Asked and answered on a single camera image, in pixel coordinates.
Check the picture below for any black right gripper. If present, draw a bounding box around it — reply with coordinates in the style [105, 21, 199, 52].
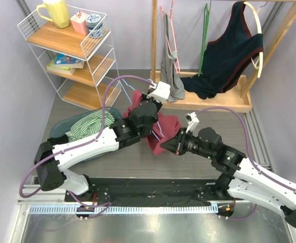
[161, 128, 214, 160]

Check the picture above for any light blue hanger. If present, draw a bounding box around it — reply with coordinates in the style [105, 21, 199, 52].
[120, 79, 165, 141]

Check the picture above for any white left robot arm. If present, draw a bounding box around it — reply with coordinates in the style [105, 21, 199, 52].
[34, 93, 164, 202]

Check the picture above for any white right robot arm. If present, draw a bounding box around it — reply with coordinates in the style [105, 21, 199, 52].
[161, 127, 296, 228]

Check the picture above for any grey tank top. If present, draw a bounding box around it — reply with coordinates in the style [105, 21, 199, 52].
[160, 13, 185, 102]

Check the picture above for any navy tank top red trim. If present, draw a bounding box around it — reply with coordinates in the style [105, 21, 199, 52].
[181, 2, 264, 99]

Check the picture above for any pink hanger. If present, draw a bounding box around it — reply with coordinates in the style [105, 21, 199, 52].
[160, 0, 180, 74]

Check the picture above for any cream white hanger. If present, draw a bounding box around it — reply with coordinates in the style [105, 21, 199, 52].
[243, 2, 264, 78]

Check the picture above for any green hanger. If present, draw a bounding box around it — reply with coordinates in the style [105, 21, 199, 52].
[198, 2, 211, 76]

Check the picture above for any green striped shirt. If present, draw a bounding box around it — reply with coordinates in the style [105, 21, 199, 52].
[65, 111, 103, 142]

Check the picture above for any wooden clothes rack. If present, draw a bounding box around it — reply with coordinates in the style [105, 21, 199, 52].
[150, 1, 296, 113]

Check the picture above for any teal plastic laundry basin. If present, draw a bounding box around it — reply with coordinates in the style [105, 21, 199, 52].
[50, 107, 122, 138]

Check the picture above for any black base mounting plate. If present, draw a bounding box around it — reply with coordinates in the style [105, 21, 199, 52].
[82, 178, 233, 207]

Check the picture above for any blue cover book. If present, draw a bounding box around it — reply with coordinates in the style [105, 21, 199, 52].
[55, 53, 84, 69]

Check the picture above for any blue white patterned cup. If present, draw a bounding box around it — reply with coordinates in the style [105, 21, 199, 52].
[85, 14, 103, 38]

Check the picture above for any green cover book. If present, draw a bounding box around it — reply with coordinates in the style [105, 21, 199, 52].
[46, 59, 76, 75]

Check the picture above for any pink small box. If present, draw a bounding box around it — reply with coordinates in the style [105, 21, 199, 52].
[70, 11, 88, 35]

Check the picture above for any yellow mug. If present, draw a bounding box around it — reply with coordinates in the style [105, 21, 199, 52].
[36, 0, 70, 28]

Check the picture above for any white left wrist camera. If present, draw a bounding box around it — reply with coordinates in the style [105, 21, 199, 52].
[147, 82, 170, 103]

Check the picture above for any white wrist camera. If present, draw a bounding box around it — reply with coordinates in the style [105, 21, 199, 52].
[147, 82, 170, 103]
[186, 112, 199, 133]

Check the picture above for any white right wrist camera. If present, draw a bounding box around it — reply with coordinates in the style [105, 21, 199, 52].
[186, 112, 199, 133]

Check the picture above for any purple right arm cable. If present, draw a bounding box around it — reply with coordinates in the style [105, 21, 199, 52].
[196, 106, 296, 220]

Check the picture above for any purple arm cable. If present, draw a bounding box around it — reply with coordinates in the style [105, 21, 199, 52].
[19, 75, 156, 220]
[196, 106, 296, 220]

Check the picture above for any white wire wooden shelf rack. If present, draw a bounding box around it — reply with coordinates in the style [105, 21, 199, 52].
[17, 6, 121, 110]

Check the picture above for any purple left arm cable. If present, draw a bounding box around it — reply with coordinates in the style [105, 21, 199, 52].
[19, 75, 156, 220]

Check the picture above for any slotted aluminium cable rail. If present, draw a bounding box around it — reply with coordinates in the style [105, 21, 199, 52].
[29, 204, 218, 215]

